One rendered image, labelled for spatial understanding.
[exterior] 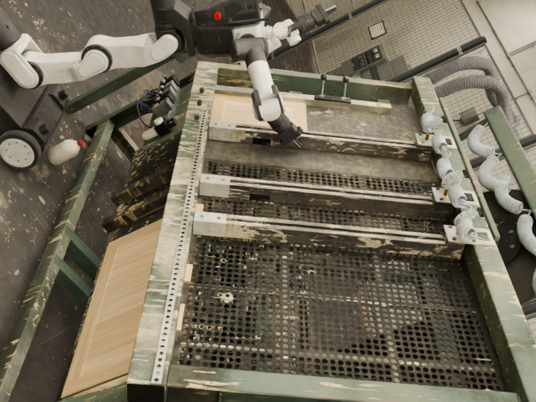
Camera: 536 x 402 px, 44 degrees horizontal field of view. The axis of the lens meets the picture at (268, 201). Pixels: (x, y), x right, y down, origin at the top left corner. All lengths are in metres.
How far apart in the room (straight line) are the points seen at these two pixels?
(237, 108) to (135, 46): 0.63
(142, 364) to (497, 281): 1.31
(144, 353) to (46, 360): 1.03
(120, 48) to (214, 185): 0.82
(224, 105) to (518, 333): 1.85
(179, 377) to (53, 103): 1.92
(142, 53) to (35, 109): 0.64
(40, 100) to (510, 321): 2.41
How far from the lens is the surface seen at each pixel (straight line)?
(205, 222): 2.59
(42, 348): 3.13
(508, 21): 11.03
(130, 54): 3.20
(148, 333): 2.21
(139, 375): 2.10
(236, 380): 2.10
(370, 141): 3.24
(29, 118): 3.39
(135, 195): 3.55
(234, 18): 3.01
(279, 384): 2.11
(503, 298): 2.54
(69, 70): 3.28
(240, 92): 3.56
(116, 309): 2.88
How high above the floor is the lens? 1.99
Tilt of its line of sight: 18 degrees down
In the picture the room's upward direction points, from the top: 66 degrees clockwise
